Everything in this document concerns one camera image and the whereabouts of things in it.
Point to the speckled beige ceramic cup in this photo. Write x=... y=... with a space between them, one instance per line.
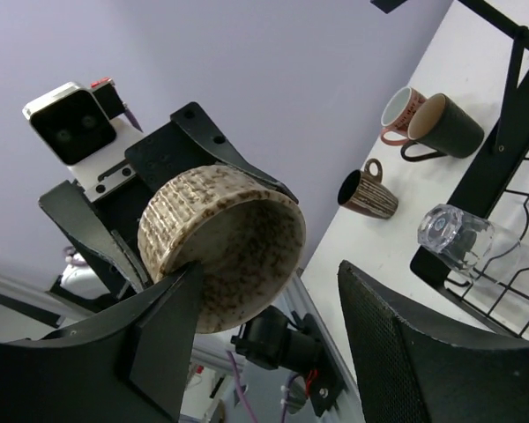
x=248 y=238

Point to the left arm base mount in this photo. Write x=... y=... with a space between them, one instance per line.
x=271 y=340

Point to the dark red striped mug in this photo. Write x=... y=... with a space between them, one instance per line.
x=362 y=191

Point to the clear glass cup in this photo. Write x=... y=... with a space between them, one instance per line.
x=473 y=247

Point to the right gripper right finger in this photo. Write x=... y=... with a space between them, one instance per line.
x=413 y=364

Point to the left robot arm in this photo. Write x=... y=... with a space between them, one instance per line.
x=79 y=286

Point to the black wire dish rack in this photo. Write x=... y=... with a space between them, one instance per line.
x=480 y=56

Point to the aluminium mounting rail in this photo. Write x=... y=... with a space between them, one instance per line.
x=129 y=363

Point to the black mug brown interior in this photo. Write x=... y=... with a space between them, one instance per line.
x=440 y=124

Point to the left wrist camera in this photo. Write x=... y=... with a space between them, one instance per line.
x=88 y=128

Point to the pink mug white interior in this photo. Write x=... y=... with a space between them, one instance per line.
x=398 y=114

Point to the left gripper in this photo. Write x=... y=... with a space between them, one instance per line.
x=104 y=229

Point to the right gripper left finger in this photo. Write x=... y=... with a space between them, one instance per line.
x=129 y=363

